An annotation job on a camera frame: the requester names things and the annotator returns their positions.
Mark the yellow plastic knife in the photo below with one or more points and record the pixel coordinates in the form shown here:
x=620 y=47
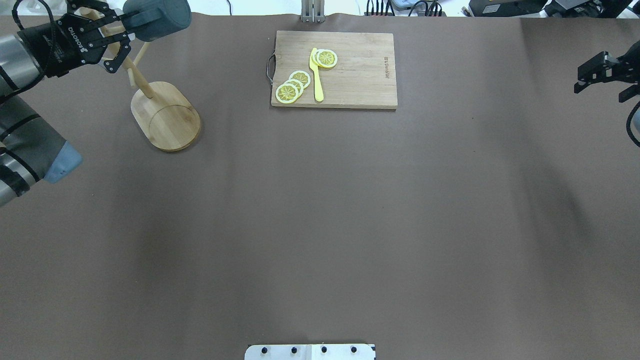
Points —
x=317 y=83

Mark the silver aluminium frame post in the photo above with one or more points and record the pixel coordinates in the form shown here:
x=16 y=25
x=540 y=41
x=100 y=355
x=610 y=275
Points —
x=313 y=11

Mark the wooden cutting board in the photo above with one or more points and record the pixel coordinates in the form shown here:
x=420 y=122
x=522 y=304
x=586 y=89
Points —
x=363 y=78

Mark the middle lemon slice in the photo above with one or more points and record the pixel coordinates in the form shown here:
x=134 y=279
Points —
x=297 y=84

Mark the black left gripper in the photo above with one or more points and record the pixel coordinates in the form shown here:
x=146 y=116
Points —
x=56 y=46

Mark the blue mug with green inside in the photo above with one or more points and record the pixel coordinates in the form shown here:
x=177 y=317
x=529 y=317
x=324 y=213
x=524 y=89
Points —
x=150 y=20

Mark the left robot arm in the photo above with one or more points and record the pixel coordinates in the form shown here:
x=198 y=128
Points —
x=31 y=149

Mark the lemon slice near knife tip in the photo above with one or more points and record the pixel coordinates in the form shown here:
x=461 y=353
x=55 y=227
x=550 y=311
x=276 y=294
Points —
x=324 y=58

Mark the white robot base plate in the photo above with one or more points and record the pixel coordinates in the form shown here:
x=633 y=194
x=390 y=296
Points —
x=317 y=351

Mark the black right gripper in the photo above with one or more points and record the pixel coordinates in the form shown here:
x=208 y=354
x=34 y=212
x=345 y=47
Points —
x=631 y=71

